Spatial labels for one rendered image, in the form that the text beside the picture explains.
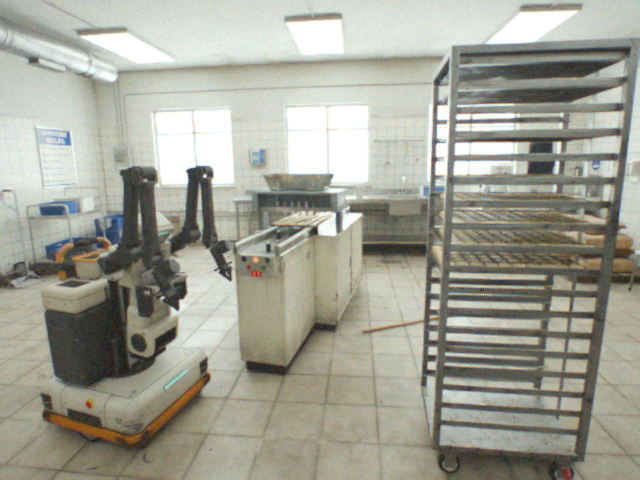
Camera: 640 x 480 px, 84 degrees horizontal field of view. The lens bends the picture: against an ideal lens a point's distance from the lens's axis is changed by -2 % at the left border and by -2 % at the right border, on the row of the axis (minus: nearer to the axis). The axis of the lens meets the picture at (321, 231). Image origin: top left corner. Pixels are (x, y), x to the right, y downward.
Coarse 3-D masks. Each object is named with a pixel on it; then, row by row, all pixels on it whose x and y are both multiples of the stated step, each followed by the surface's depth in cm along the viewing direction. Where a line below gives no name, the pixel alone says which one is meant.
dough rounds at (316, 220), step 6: (294, 216) 338; (300, 216) 337; (306, 216) 336; (312, 216) 335; (318, 216) 337; (324, 216) 338; (330, 216) 340; (276, 222) 303; (282, 222) 308; (288, 222) 304; (294, 222) 303; (300, 222) 301; (306, 222) 300; (312, 222) 305; (318, 222) 303
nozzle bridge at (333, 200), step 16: (256, 192) 299; (272, 192) 295; (288, 192) 291; (304, 192) 288; (320, 192) 285; (336, 192) 281; (256, 208) 301; (272, 208) 301; (288, 208) 298; (304, 208) 294; (320, 208) 292; (336, 208) 283; (336, 224) 297
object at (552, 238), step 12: (456, 240) 158; (468, 240) 157; (480, 240) 157; (492, 240) 157; (504, 240) 156; (516, 240) 156; (528, 240) 159; (540, 240) 159; (552, 240) 155; (564, 240) 155; (576, 240) 156
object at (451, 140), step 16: (448, 96) 138; (448, 112) 138; (448, 128) 138; (448, 144) 139; (448, 160) 140; (448, 176) 141; (448, 192) 142; (448, 208) 143; (448, 224) 144; (448, 240) 145; (448, 256) 147; (448, 272) 148; (448, 288) 149; (432, 432) 164; (432, 448) 164
